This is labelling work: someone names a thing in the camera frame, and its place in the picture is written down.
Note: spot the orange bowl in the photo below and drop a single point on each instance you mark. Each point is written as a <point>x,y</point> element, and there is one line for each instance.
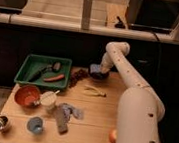
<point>27,96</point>

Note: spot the green plastic tray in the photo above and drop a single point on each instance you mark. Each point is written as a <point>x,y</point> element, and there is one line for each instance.
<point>34,63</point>

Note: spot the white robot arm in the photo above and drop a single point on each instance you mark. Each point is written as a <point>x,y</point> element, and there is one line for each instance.
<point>140,108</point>

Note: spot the white cup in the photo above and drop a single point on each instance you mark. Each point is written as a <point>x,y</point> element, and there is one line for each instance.
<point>49,104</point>

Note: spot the dark red grapes bunch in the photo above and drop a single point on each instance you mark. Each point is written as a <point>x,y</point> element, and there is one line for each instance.
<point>77,76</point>

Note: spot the dark green cucumber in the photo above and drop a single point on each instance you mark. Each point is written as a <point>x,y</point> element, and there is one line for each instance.
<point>37,74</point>

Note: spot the metal cup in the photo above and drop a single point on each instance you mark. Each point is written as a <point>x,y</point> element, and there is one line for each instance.
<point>4,124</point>

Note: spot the yellow banana peel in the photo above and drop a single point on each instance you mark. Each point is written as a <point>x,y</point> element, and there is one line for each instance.
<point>93,91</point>

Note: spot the grey blue cloth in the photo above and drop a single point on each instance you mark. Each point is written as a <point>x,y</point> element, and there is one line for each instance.
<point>71,110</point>

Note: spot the orange fruit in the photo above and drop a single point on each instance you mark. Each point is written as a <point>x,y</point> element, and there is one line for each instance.
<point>112,136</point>

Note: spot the blue sponge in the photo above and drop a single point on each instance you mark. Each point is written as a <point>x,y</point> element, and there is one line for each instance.
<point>95,68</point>

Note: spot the purple bowl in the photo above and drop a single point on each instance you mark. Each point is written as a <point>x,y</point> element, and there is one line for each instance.
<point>99,75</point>

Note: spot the blue cup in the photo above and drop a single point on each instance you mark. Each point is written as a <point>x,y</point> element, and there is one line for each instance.
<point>35,125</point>

